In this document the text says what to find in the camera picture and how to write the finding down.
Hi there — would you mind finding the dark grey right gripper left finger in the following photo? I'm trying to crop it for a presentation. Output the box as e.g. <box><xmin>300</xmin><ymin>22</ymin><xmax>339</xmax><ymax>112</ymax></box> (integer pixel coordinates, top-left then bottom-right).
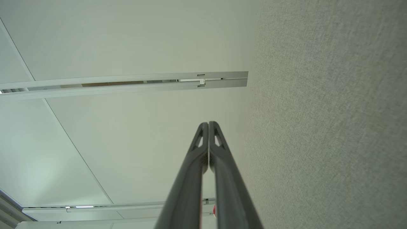
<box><xmin>155</xmin><ymin>122</ymin><xmax>209</xmax><ymax>229</ymax></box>

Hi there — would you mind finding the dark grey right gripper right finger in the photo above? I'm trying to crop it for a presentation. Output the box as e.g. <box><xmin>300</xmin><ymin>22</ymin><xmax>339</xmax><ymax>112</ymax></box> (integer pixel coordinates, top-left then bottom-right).
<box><xmin>209</xmin><ymin>121</ymin><xmax>264</xmax><ymax>229</ymax></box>

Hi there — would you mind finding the white ceiling rail with lamp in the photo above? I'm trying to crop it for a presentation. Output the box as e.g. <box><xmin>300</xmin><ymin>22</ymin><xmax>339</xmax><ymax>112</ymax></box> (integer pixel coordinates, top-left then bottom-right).
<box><xmin>16</xmin><ymin>198</ymin><xmax>217</xmax><ymax>229</ymax></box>

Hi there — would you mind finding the long white ceiling rail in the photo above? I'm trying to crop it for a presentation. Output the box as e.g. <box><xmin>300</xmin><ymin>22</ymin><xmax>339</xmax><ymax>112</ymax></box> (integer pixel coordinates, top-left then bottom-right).
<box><xmin>0</xmin><ymin>71</ymin><xmax>249</xmax><ymax>101</ymax></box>

